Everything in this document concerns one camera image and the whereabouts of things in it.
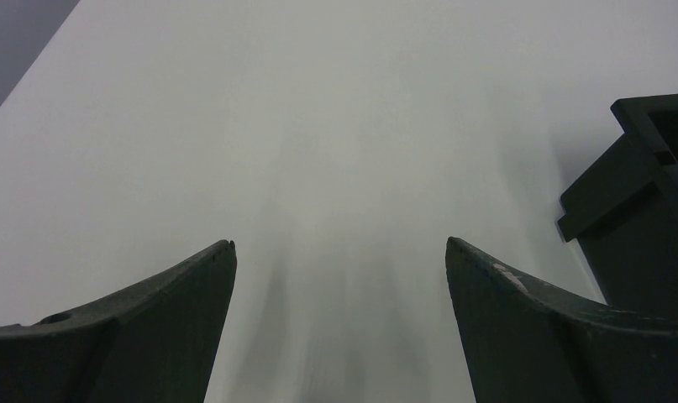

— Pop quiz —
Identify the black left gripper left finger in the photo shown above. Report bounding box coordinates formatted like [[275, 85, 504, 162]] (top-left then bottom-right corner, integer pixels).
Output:
[[0, 240, 237, 402]]

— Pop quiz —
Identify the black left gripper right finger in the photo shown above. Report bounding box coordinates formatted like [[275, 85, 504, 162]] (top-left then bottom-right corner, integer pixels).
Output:
[[445, 237, 678, 402]]

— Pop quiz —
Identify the black plastic bin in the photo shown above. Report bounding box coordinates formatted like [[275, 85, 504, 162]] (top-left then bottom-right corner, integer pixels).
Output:
[[558, 94, 678, 321]]

